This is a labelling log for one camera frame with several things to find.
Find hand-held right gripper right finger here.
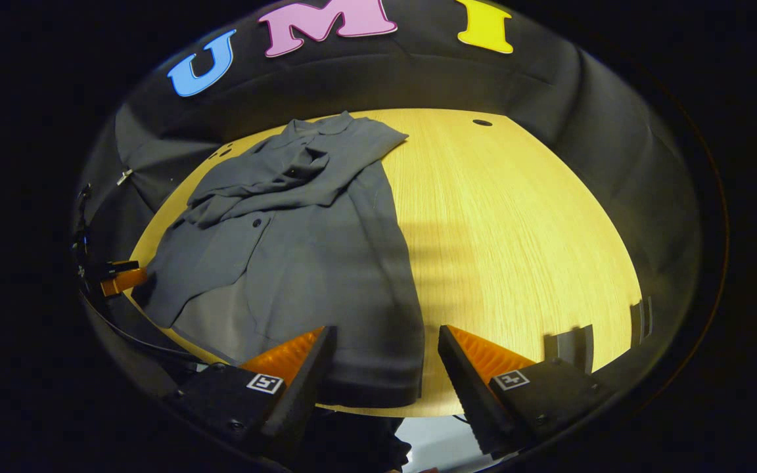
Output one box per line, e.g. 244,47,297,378
438,325,616,459

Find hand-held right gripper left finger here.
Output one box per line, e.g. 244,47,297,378
162,325,338,461

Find grey button shirt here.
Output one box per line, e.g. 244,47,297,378
132,110,426,409

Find black backdrop cloth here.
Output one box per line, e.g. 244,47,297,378
73,0,704,395

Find black cable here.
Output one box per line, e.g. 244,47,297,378
80,289,205,362

